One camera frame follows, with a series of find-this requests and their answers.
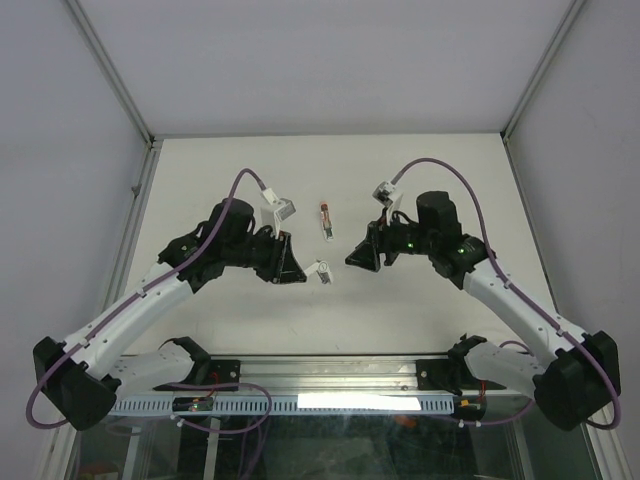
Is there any aluminium mounting rail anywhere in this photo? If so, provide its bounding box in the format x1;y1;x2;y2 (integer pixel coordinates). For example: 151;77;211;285
114;353;531;401

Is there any white mini stapler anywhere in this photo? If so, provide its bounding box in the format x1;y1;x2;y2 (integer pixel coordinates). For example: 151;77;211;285
304;259;333;284

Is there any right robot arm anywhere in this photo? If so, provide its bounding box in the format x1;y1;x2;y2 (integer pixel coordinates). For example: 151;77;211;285
345;191;621;431

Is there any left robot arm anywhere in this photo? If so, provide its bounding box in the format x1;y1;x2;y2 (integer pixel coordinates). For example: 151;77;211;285
33;196;307;431

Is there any white slotted cable duct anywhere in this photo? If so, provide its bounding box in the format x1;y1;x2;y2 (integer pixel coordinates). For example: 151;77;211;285
111;393;454;417

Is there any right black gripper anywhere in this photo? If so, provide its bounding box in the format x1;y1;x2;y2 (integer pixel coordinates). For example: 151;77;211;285
345;207;436;272

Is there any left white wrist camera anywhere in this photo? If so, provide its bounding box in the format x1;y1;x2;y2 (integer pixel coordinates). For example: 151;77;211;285
260;188;296;237

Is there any pink mini stapler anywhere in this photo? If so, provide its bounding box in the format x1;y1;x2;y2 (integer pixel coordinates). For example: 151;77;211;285
320;202;334;242

